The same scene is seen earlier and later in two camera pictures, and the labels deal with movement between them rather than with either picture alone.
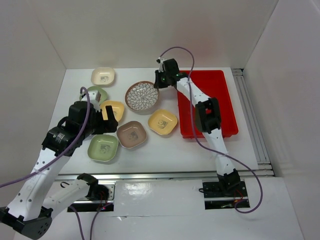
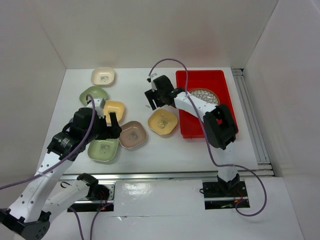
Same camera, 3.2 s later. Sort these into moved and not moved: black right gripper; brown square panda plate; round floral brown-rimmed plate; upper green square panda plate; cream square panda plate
Moved: round floral brown-rimmed plate; black right gripper
Not moved: upper green square panda plate; brown square panda plate; cream square panda plate
